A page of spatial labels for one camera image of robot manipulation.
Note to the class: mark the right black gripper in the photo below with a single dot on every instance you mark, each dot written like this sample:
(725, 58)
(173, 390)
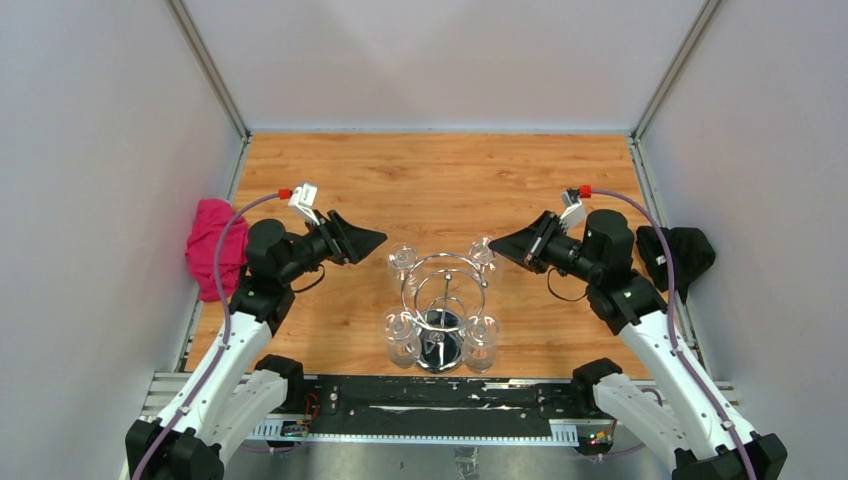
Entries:
(528, 246)

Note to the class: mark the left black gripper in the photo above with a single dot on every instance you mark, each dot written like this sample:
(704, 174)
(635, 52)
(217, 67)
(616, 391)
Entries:
(344, 241)

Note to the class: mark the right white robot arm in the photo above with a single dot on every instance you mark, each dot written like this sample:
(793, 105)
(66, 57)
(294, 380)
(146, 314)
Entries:
(649, 331)

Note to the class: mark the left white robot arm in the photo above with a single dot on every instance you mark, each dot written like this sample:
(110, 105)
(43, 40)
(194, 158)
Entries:
(225, 351)

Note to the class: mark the chrome wine glass rack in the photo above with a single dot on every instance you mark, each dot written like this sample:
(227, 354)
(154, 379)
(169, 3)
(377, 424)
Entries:
(444, 293)

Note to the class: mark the pink cloth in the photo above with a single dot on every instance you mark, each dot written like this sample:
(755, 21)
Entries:
(211, 217)

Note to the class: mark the black cloth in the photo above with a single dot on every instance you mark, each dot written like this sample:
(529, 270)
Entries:
(692, 255)

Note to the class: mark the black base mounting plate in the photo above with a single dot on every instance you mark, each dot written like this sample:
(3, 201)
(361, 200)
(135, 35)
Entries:
(416, 409)

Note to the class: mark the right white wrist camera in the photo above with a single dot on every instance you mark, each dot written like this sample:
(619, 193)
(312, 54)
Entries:
(574, 212)

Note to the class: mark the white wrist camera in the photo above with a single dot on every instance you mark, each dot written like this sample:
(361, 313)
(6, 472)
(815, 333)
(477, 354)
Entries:
(301, 201)
(574, 212)

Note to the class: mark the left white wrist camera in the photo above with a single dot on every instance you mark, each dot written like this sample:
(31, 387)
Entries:
(301, 201)

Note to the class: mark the aluminium frame rail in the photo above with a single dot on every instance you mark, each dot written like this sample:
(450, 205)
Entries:
(196, 437)

